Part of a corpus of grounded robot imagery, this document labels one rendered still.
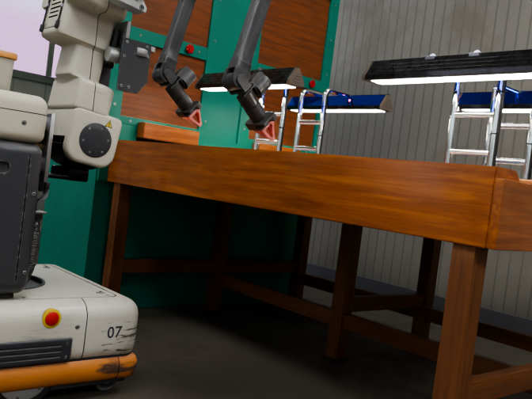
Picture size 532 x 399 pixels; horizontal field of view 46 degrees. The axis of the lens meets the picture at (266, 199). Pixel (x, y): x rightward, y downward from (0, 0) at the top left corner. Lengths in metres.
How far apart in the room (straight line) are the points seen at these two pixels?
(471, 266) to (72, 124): 1.17
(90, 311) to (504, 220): 1.09
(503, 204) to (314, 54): 2.30
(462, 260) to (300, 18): 2.29
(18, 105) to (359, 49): 3.14
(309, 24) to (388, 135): 0.99
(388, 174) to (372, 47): 2.83
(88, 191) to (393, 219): 1.64
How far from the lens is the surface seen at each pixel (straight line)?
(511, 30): 3.88
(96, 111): 1.96
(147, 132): 2.85
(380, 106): 2.80
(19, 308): 1.74
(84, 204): 2.92
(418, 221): 1.58
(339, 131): 4.46
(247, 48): 2.08
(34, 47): 4.61
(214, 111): 3.14
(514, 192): 1.52
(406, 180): 1.61
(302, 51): 3.55
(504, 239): 1.50
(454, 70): 1.94
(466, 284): 1.52
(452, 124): 2.13
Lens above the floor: 0.67
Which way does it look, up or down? 2 degrees down
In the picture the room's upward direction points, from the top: 7 degrees clockwise
